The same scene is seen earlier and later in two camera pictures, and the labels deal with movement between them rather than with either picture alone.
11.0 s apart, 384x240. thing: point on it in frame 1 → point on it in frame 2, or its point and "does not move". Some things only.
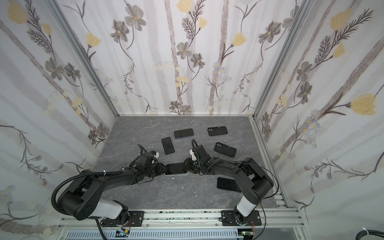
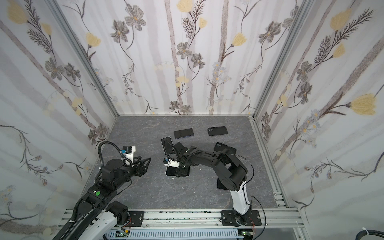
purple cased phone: [175, 168] does not move
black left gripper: [160, 167] → [142, 170]
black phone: [168, 146] does not move
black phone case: [225, 149] does not move
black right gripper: [192, 167] → [181, 155]
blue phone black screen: [168, 145] does not move
